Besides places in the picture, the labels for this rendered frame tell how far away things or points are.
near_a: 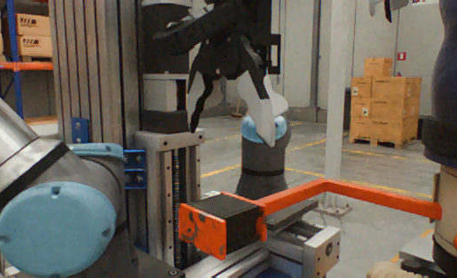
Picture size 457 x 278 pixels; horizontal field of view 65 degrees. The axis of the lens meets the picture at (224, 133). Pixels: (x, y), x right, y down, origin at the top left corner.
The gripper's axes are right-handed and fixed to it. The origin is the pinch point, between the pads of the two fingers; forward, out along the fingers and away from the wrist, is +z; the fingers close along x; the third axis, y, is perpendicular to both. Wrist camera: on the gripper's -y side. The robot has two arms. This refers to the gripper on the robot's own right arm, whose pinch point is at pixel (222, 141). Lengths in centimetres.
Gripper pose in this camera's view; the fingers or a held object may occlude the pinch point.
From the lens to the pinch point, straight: 47.2
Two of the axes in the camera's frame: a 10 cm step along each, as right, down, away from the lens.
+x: -6.8, -1.1, 7.2
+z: 0.0, 9.9, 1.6
